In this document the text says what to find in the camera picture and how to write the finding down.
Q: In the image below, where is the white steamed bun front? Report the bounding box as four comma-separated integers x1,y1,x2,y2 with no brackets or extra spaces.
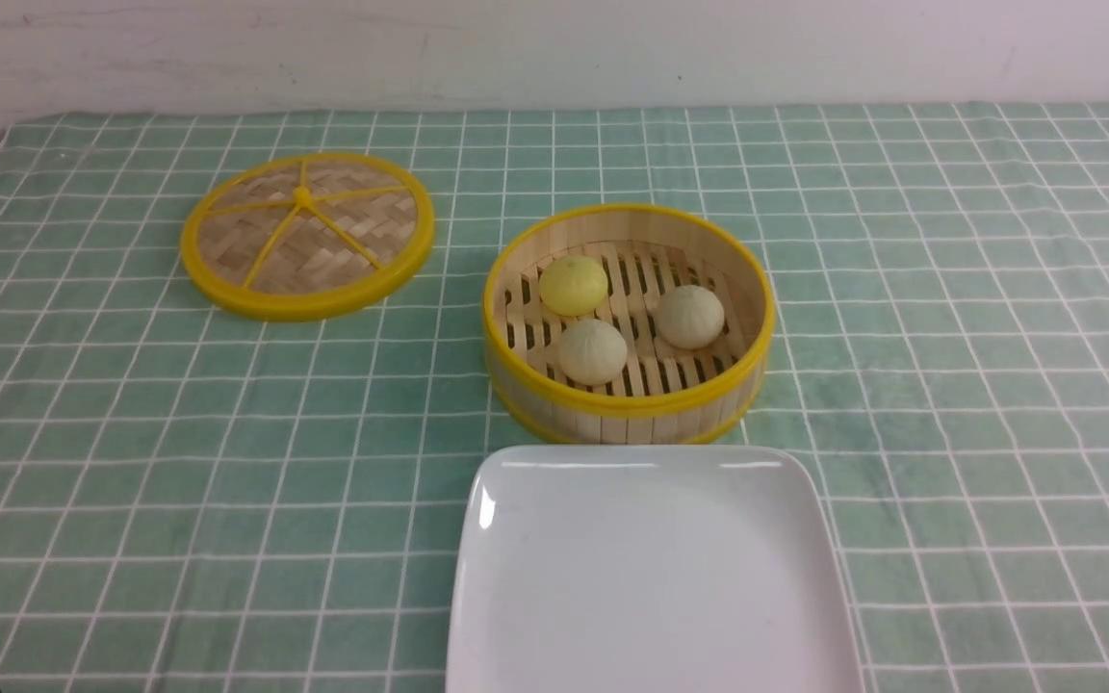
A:
555,319,629,387

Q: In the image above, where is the white steamed bun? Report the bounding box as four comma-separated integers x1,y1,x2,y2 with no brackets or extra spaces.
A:
653,285,725,350
555,319,629,387

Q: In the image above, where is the yellow steamed bun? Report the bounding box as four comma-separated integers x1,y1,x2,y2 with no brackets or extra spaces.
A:
538,255,610,319

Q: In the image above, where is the white square plate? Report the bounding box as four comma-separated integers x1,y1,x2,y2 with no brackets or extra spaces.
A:
445,445,865,692

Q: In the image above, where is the green checkered tablecloth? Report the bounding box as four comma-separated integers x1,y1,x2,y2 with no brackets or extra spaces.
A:
0,102,1109,692

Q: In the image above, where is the yellow rimmed bamboo steamer lid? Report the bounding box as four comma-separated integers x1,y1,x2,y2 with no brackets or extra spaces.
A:
179,152,435,322

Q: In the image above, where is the yellow rimmed bamboo steamer basket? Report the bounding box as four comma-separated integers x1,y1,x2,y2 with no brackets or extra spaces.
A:
481,203,776,445

